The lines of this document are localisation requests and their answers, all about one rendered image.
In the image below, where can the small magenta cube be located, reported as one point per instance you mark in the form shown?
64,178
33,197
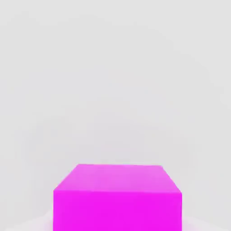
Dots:
117,207

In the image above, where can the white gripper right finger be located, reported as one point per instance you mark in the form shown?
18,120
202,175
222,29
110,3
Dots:
193,226

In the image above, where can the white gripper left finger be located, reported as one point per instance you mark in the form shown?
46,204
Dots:
41,224

